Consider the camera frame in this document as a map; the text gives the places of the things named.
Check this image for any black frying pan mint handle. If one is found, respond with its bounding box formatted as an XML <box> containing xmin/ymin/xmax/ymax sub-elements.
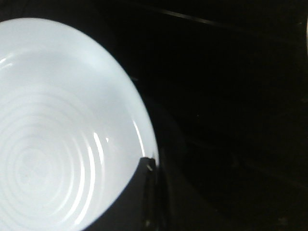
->
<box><xmin>86</xmin><ymin>157</ymin><xmax>167</xmax><ymax>231</ymax></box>

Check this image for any light blue plate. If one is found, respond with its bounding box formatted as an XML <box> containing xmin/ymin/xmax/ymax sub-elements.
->
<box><xmin>0</xmin><ymin>18</ymin><xmax>159</xmax><ymax>231</ymax></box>

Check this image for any black glass gas stove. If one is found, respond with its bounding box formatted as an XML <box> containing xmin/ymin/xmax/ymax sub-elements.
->
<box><xmin>0</xmin><ymin>0</ymin><xmax>308</xmax><ymax>231</ymax></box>

